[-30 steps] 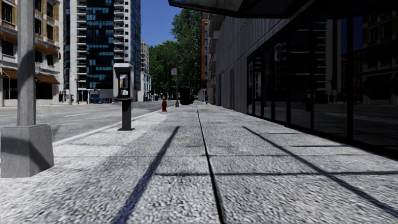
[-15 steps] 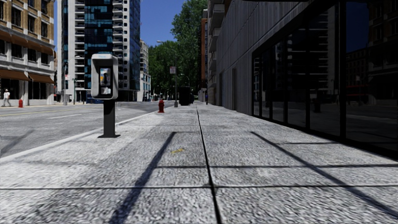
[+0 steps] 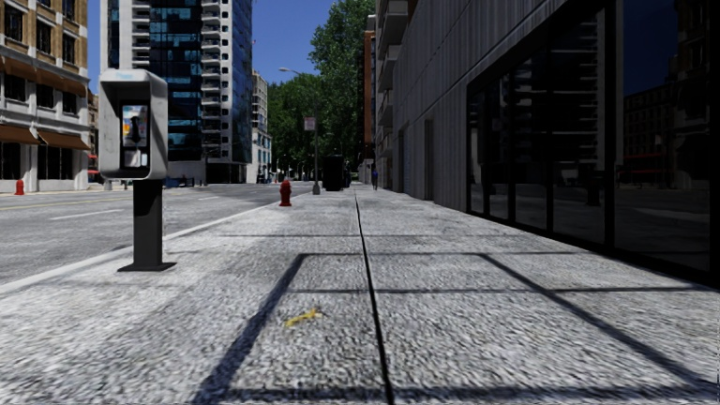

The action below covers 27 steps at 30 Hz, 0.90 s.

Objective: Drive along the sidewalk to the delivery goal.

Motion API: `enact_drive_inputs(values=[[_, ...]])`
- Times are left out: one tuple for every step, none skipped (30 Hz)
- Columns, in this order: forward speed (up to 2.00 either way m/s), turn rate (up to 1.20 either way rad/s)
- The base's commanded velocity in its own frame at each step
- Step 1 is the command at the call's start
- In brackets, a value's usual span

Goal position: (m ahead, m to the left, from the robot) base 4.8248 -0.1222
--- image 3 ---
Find white box on a post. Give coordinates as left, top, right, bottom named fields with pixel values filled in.
left=97, top=68, right=177, bottom=274

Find tan brick building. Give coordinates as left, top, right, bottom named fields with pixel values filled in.
left=0, top=0, right=92, bottom=194

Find glass tower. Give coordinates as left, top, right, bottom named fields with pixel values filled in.
left=99, top=0, right=255, bottom=185

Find red brick building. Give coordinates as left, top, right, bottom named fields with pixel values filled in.
left=357, top=14, right=378, bottom=185

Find grey concrete building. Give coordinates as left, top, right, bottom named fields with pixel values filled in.
left=374, top=0, right=720, bottom=288

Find pale concrete building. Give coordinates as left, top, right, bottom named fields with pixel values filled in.
left=246, top=70, right=274, bottom=185

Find grey street lamp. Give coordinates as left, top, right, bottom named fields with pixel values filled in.
left=278, top=67, right=323, bottom=196

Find trees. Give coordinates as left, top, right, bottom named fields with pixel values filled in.
left=266, top=0, right=377, bottom=182

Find yellow banana peel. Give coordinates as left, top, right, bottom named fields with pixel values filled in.
left=283, top=307, right=323, bottom=328

